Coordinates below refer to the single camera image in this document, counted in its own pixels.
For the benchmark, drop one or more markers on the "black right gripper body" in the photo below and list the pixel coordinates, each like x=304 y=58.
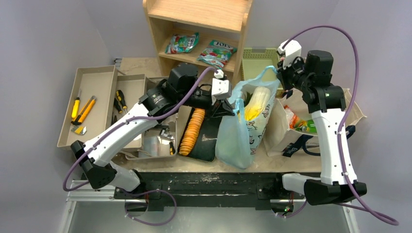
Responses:
x=286 y=78

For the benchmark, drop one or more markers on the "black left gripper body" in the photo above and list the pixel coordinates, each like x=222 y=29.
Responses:
x=197 y=99

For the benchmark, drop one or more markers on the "light blue plastic grocery bag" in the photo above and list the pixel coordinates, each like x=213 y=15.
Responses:
x=238 y=139

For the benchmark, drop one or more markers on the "yellow white napa cabbage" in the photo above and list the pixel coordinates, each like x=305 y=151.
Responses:
x=257 y=103

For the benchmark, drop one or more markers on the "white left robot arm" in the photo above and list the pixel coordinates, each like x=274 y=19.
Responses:
x=95 y=155

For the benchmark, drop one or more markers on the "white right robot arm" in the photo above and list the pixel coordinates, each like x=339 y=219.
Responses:
x=326 y=104

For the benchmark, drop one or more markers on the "orange spiral bread loaf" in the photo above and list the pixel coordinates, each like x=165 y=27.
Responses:
x=190 y=136

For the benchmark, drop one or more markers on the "pineapple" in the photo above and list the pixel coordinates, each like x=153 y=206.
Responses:
x=247 y=98

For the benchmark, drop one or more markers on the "black rectangular tray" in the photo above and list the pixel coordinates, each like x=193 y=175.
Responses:
x=204 y=147

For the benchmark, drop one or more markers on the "green plastic basket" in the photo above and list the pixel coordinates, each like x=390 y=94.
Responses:
x=254 y=61

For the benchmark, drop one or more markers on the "orange snack packet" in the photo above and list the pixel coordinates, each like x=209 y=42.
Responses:
x=294 y=121

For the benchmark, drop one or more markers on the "right candy bag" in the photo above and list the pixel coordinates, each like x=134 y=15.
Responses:
x=217 y=54

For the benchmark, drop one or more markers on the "candy bag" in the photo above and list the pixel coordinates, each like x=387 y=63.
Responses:
x=182 y=43
x=217 y=54

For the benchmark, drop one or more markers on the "green bottle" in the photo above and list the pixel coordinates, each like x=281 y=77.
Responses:
x=307 y=126

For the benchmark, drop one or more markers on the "left candy bag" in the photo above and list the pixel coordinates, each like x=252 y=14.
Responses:
x=182 y=43

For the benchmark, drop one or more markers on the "grey open toolbox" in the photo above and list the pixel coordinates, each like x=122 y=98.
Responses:
x=153 y=143

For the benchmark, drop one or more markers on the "stubby black yellow screwdriver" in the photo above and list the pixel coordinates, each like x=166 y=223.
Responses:
x=172 y=150

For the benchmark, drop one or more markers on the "beige canvas tote bag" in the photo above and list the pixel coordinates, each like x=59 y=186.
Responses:
x=279 y=139

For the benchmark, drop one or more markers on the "wooden shelf unit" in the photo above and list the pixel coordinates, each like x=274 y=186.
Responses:
x=222 y=20

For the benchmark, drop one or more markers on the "beige toolbox tray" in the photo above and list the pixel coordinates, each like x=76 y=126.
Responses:
x=101 y=82

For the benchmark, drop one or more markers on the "yellow utility knife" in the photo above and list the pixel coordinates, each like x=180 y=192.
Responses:
x=80 y=118

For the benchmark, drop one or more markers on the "small yellow screwdriver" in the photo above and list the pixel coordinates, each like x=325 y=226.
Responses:
x=76 y=105

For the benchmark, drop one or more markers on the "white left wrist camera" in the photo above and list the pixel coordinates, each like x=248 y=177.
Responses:
x=221 y=86

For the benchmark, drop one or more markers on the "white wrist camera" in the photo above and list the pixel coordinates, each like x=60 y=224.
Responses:
x=289 y=51
x=221 y=86

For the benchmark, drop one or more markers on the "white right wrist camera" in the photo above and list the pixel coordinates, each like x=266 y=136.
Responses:
x=289 y=51

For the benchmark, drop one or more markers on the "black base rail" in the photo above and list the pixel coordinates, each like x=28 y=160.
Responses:
x=261 y=190

